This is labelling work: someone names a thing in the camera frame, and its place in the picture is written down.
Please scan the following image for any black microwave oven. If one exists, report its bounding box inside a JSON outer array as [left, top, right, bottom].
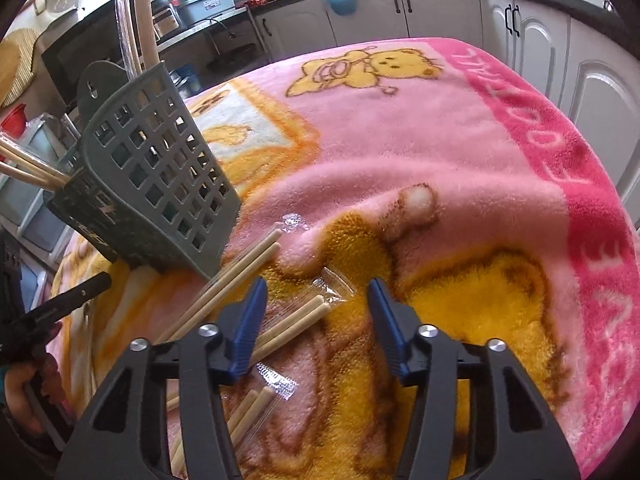
[[39, 7, 137, 107]]

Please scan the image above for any grey plastic utensil holder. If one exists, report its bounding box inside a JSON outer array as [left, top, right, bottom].
[[42, 60, 244, 284]]

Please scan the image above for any pink printed blanket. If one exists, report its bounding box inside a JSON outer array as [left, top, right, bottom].
[[50, 36, 640, 480]]

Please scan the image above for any red plastic basin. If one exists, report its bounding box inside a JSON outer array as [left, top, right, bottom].
[[0, 104, 29, 140]]

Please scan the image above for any pastel plastic drawer tower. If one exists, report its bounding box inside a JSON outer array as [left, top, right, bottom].
[[0, 115, 76, 257]]

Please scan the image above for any blue grey dish bin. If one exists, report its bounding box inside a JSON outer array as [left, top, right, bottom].
[[176, 0, 237, 30]]

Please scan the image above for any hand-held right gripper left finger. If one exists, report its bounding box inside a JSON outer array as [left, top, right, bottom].
[[54, 276, 269, 480]]

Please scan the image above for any metal kitchen shelf rack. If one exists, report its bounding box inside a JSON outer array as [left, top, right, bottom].
[[150, 5, 271, 68]]

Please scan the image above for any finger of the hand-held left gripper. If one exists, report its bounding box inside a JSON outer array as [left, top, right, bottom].
[[30, 271, 113, 333]]

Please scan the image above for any bamboo chopstick pair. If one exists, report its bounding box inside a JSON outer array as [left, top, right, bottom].
[[0, 134, 72, 184], [247, 266, 359, 366], [0, 160, 59, 194], [114, 0, 162, 72]]

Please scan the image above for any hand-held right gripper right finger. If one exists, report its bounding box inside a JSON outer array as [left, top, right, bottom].
[[366, 279, 582, 480]]

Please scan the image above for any pile of chopsticks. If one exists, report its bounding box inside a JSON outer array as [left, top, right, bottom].
[[150, 227, 297, 480]]

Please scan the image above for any black blender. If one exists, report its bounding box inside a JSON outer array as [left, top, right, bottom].
[[148, 0, 182, 40]]

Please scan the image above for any blue hanging plastic bin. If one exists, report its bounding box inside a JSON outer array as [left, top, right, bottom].
[[321, 0, 361, 17]]

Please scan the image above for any person's left hand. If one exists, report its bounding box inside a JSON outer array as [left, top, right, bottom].
[[2, 324, 65, 437]]

